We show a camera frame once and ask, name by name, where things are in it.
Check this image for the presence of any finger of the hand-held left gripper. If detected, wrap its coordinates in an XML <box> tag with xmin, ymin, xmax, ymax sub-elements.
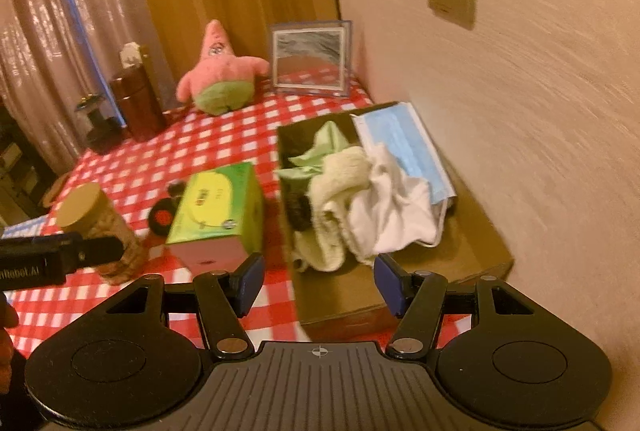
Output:
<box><xmin>75</xmin><ymin>236</ymin><xmax>124</xmax><ymax>268</ymax></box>

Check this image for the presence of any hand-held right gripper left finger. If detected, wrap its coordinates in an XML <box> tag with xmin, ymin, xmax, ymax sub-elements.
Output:
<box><xmin>92</xmin><ymin>252</ymin><xmax>266</xmax><ymax>359</ymax></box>

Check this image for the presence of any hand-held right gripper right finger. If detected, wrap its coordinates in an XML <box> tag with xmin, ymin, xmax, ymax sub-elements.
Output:
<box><xmin>373</xmin><ymin>253</ymin><xmax>548</xmax><ymax>359</ymax></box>

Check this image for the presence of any black jar with lid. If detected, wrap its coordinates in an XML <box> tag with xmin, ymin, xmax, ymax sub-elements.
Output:
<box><xmin>74</xmin><ymin>93</ymin><xmax>124</xmax><ymax>155</ymax></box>

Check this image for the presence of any pink starfish plush toy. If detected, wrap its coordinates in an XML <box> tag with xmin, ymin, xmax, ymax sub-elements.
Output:
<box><xmin>176</xmin><ymin>19</ymin><xmax>271</xmax><ymax>116</ymax></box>

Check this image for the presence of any cream fluffy towel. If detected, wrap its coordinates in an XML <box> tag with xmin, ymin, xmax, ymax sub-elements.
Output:
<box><xmin>291</xmin><ymin>145</ymin><xmax>374</xmax><ymax>273</ymax></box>

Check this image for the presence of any light green cloth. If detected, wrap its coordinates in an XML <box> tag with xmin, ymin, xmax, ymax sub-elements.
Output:
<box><xmin>286</xmin><ymin>121</ymin><xmax>362</xmax><ymax>184</ymax></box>

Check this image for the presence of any brown cardboard box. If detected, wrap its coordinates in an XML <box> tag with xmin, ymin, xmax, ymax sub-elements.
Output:
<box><xmin>276</xmin><ymin>101</ymin><xmax>515</xmax><ymax>330</ymax></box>

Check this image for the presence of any person's left hand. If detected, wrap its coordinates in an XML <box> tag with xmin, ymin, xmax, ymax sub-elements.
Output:
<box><xmin>0</xmin><ymin>295</ymin><xmax>21</xmax><ymax>364</ymax></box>

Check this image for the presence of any metal shelf rack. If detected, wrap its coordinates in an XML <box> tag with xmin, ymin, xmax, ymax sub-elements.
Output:
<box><xmin>0</xmin><ymin>98</ymin><xmax>57</xmax><ymax>218</ymax></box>

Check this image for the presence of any black round tape roll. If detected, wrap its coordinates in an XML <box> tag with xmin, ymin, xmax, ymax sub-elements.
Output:
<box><xmin>149</xmin><ymin>180</ymin><xmax>190</xmax><ymax>238</ymax></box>

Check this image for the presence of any clear picture frame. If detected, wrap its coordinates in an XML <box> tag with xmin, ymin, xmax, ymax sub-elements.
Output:
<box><xmin>269</xmin><ymin>19</ymin><xmax>354</xmax><ymax>98</ymax></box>

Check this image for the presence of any green tissue box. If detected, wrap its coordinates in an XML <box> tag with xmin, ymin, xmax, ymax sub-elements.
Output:
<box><xmin>165</xmin><ymin>162</ymin><xmax>265</xmax><ymax>270</ymax></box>

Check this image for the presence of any sheer patterned curtain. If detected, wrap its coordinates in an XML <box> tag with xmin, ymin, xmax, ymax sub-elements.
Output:
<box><xmin>0</xmin><ymin>0</ymin><xmax>168</xmax><ymax>172</ymax></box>

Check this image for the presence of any glass jar with tan lid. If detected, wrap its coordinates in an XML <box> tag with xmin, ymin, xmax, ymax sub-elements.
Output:
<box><xmin>55</xmin><ymin>183</ymin><xmax>147</xmax><ymax>287</ymax></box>

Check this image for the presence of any white drawstring bag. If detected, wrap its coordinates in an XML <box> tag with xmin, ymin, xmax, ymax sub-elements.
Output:
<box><xmin>347</xmin><ymin>173</ymin><xmax>442</xmax><ymax>258</ymax></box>

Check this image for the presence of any blue checkered cloth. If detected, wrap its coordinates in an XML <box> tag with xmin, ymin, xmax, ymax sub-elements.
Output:
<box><xmin>0</xmin><ymin>215</ymin><xmax>55</xmax><ymax>241</ymax></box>

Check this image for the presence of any brown tissue canister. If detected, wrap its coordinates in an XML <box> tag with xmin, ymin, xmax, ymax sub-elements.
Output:
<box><xmin>108</xmin><ymin>41</ymin><xmax>169</xmax><ymax>142</ymax></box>

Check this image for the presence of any blue face mask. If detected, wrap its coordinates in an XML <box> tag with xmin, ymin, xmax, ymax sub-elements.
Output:
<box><xmin>350</xmin><ymin>103</ymin><xmax>457</xmax><ymax>214</ymax></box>

